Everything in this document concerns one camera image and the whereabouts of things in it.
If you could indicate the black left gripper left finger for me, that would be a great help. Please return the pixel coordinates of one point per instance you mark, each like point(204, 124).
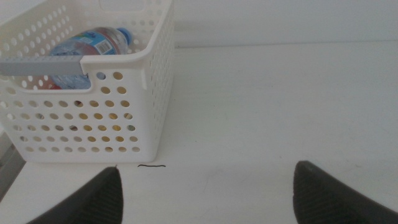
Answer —
point(96, 199)

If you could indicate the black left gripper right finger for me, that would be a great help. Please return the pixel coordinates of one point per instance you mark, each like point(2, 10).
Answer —
point(329, 196)

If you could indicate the small water bottle blue cap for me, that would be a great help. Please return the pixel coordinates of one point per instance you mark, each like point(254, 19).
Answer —
point(93, 42)

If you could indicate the white perforated plastic basket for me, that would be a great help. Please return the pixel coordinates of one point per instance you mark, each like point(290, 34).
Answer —
point(93, 124)

